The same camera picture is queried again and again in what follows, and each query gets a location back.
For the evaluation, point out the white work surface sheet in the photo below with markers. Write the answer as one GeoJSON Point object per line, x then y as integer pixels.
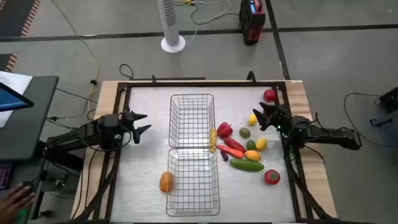
{"type": "Point", "coordinates": [146, 174]}

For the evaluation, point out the dull green avocado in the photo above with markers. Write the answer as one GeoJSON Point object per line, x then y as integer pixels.
{"type": "Point", "coordinates": [244, 132]}

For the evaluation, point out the yellow corn cob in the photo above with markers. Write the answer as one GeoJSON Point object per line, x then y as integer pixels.
{"type": "Point", "coordinates": [213, 140]}

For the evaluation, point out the black hazard-striped floor mat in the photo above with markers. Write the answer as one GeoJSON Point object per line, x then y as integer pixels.
{"type": "Point", "coordinates": [12, 15]}

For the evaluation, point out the black metal table frame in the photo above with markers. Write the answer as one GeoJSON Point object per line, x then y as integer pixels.
{"type": "Point", "coordinates": [202, 84]}

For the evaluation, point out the black tablet screen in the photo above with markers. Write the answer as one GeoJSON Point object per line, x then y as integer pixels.
{"type": "Point", "coordinates": [12, 99]}

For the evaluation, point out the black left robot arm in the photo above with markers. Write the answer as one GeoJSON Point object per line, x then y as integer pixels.
{"type": "Point", "coordinates": [77, 133]}

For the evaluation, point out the purple-lit keyboard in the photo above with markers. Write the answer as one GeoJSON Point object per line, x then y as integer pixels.
{"type": "Point", "coordinates": [4, 175]}

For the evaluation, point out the red and black device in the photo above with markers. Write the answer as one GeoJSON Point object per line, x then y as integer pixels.
{"type": "Point", "coordinates": [252, 25]}

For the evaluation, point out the green cucumber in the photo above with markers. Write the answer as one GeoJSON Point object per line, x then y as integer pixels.
{"type": "Point", "coordinates": [247, 165]}

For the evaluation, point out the black frame clamp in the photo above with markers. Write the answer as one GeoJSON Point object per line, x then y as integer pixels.
{"type": "Point", "coordinates": [252, 77]}
{"type": "Point", "coordinates": [153, 78]}

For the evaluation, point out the black computer mouse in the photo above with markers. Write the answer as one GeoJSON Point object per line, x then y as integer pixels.
{"type": "Point", "coordinates": [29, 184]}

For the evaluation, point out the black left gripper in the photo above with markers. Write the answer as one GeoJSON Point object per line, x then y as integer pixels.
{"type": "Point", "coordinates": [115, 130]}

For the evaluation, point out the dark grey desk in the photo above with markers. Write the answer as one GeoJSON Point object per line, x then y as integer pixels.
{"type": "Point", "coordinates": [31, 133]}

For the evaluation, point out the green lime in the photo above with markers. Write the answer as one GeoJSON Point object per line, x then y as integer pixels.
{"type": "Point", "coordinates": [251, 145]}

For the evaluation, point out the red tomato with green calyx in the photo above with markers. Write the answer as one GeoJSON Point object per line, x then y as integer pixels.
{"type": "Point", "coordinates": [272, 176]}

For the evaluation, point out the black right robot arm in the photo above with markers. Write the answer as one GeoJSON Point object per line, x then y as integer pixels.
{"type": "Point", "coordinates": [329, 135]}

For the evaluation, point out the bright red apple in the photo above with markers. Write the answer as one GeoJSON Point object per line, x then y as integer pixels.
{"type": "Point", "coordinates": [270, 95]}

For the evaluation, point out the long red chili pepper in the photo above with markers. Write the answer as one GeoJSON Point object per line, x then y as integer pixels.
{"type": "Point", "coordinates": [230, 151]}

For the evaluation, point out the small orange pumpkin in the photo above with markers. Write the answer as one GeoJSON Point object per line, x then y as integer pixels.
{"type": "Point", "coordinates": [166, 182]}

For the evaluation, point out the black box on floor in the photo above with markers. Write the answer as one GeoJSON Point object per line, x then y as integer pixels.
{"type": "Point", "coordinates": [390, 99]}

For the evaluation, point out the white tower fan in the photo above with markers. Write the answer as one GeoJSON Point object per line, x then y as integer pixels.
{"type": "Point", "coordinates": [169, 18]}

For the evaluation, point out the red bell pepper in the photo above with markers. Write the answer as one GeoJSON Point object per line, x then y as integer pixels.
{"type": "Point", "coordinates": [224, 129]}

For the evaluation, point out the small purple eggplant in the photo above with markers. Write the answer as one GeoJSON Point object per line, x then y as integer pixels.
{"type": "Point", "coordinates": [224, 155]}

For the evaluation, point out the person's hand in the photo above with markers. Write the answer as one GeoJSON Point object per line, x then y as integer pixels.
{"type": "Point", "coordinates": [14, 202]}

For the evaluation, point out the black floor bracket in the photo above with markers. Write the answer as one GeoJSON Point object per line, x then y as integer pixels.
{"type": "Point", "coordinates": [381, 122]}

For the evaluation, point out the white paper sheet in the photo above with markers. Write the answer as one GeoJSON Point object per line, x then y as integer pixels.
{"type": "Point", "coordinates": [15, 81]}

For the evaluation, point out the yellow-orange orange fruit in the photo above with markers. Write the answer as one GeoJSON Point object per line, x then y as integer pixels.
{"type": "Point", "coordinates": [252, 155]}

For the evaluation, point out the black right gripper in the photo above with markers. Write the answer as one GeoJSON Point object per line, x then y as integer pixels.
{"type": "Point", "coordinates": [281, 119]}

